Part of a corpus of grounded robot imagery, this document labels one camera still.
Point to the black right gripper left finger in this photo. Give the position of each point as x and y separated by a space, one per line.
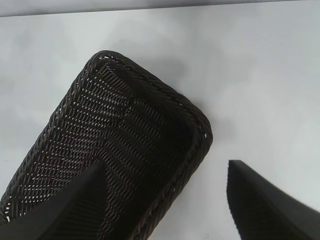
67 210

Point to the dark brown wicker basket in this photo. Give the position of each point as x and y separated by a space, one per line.
117 140

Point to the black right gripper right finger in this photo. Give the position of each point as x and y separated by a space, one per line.
265 210

